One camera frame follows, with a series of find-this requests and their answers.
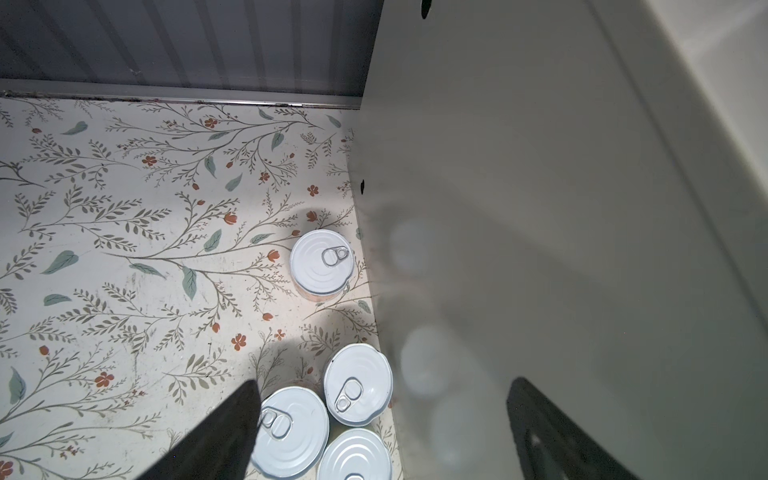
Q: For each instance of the pink label can left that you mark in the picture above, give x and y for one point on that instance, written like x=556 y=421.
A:
x=293 y=434

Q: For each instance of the teal label can left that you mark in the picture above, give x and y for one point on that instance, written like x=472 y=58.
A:
x=358 y=385

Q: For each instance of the floral patterned mat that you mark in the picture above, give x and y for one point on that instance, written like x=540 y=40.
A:
x=145 y=272

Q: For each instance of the orange label can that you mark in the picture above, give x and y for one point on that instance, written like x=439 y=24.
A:
x=321 y=264

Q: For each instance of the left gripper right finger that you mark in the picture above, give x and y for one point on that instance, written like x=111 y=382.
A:
x=550 y=445

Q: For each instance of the white metal cabinet counter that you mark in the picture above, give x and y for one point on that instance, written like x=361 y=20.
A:
x=548 y=192

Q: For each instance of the yellow label can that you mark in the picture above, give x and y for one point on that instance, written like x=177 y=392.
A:
x=357 y=453

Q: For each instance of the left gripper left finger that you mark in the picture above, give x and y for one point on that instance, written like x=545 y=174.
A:
x=220 y=446

